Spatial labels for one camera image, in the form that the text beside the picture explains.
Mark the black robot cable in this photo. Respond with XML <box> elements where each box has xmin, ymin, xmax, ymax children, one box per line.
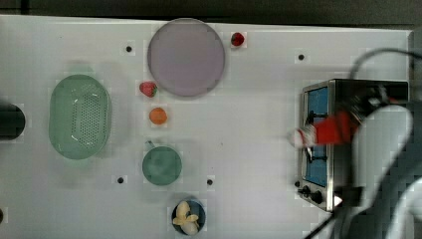
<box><xmin>303</xmin><ymin>48</ymin><xmax>422</xmax><ymax>239</ymax></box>

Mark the black steel toaster oven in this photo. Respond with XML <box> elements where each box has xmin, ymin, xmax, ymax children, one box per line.
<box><xmin>296</xmin><ymin>79</ymin><xmax>408</xmax><ymax>212</ymax></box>

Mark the red strawberry at top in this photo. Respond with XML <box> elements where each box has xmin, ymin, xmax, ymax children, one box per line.
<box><xmin>231</xmin><ymin>32</ymin><xmax>245</xmax><ymax>47</ymax></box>

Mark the black cylinder at left edge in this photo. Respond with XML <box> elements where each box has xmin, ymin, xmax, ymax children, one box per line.
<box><xmin>0</xmin><ymin>104</ymin><xmax>26</xmax><ymax>140</ymax></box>

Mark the peeled banana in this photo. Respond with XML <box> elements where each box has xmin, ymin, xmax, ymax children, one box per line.
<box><xmin>172</xmin><ymin>201</ymin><xmax>199</xmax><ymax>236</ymax></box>

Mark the green perforated colander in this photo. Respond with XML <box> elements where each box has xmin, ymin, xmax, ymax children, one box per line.
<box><xmin>49</xmin><ymin>75</ymin><xmax>111</xmax><ymax>160</ymax></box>

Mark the pale purple round plate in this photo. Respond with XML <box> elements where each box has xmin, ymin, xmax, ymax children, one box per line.
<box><xmin>147</xmin><ymin>18</ymin><xmax>225</xmax><ymax>97</ymax></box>

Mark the small orange fruit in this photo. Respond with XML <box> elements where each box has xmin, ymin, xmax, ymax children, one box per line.
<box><xmin>149</xmin><ymin>108</ymin><xmax>167</xmax><ymax>125</ymax></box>

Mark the red ketchup bottle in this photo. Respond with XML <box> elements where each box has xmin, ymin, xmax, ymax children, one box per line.
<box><xmin>287</xmin><ymin>111</ymin><xmax>359</xmax><ymax>148</ymax></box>

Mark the dark blue small bowl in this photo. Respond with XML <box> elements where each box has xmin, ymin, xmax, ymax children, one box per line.
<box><xmin>171</xmin><ymin>199</ymin><xmax>206</xmax><ymax>236</ymax></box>

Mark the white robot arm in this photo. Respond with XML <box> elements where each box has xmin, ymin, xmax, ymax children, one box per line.
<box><xmin>329</xmin><ymin>87</ymin><xmax>421</xmax><ymax>239</ymax></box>

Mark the red strawberry near plate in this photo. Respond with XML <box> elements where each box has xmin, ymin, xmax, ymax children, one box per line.
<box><xmin>139</xmin><ymin>82</ymin><xmax>157</xmax><ymax>98</ymax></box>

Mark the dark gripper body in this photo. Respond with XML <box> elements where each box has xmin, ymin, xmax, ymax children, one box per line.
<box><xmin>342</xmin><ymin>85</ymin><xmax>390</xmax><ymax>124</ymax></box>

